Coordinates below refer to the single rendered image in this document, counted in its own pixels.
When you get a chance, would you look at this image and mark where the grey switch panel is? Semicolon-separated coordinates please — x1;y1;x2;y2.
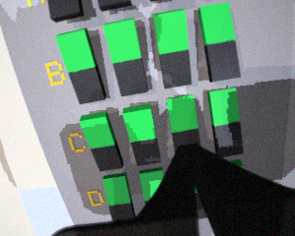
0;0;295;225

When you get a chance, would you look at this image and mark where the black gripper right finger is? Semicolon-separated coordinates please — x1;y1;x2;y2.
187;144;295;236

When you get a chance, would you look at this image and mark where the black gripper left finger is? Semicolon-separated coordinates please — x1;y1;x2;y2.
51;145;200;236

